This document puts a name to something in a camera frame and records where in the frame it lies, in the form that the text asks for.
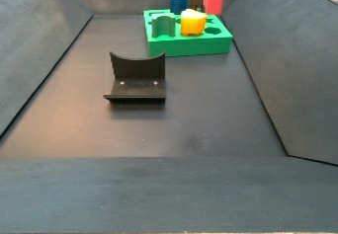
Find green shape-sorter board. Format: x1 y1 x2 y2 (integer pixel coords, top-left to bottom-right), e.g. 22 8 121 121
142 9 232 56

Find black curved holder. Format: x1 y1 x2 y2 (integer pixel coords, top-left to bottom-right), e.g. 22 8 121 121
102 52 167 102

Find yellow rounded wedge block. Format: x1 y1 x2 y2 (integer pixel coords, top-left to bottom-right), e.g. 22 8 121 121
180 9 205 36

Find blue cylinder block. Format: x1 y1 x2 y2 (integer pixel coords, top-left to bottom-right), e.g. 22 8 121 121
169 0 187 15

